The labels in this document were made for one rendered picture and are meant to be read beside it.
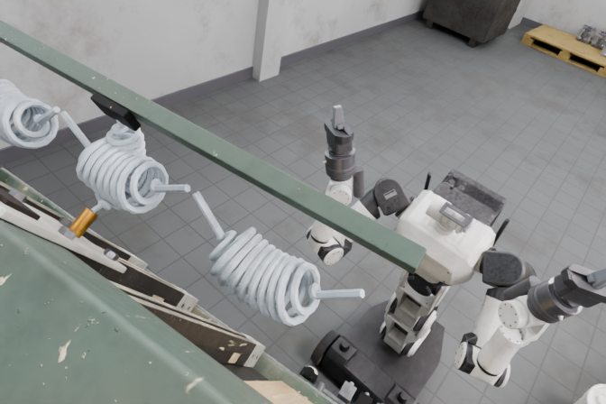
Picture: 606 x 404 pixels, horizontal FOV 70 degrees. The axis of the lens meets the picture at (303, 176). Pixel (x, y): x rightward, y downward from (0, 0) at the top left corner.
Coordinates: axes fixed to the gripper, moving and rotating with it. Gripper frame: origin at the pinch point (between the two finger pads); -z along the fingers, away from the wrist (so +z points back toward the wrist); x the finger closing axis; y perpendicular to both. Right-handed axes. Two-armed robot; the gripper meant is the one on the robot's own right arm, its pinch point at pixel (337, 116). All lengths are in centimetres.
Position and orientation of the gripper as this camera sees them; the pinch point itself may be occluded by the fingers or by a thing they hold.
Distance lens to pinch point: 120.7
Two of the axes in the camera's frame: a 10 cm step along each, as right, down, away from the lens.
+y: -9.6, 2.2, -1.8
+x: 2.7, 5.0, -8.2
